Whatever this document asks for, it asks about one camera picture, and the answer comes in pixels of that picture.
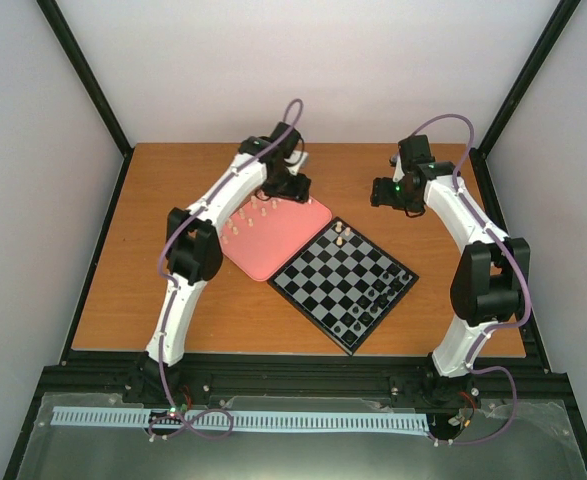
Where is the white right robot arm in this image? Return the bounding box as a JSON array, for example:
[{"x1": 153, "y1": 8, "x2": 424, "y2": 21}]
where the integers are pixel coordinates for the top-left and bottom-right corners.
[{"x1": 371, "y1": 156, "x2": 532, "y2": 378}]

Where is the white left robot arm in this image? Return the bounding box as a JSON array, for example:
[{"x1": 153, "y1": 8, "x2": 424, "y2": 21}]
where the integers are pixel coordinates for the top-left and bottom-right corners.
[{"x1": 145, "y1": 131, "x2": 311, "y2": 403}]

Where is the black white chess board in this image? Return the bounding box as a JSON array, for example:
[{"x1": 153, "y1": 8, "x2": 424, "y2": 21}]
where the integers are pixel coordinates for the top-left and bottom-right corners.
[{"x1": 268, "y1": 217, "x2": 419, "y2": 355}]

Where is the pink plastic tray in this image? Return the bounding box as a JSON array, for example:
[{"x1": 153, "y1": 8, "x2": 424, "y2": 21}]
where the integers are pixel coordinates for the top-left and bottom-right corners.
[{"x1": 220, "y1": 198, "x2": 332, "y2": 282}]

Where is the light blue cable duct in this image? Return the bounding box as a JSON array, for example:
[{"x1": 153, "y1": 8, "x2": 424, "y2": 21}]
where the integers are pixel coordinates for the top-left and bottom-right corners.
[{"x1": 50, "y1": 406, "x2": 429, "y2": 436}]

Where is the black aluminium frame base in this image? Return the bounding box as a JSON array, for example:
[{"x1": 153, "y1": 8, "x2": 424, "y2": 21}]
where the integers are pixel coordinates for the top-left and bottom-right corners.
[{"x1": 4, "y1": 350, "x2": 587, "y2": 479}]

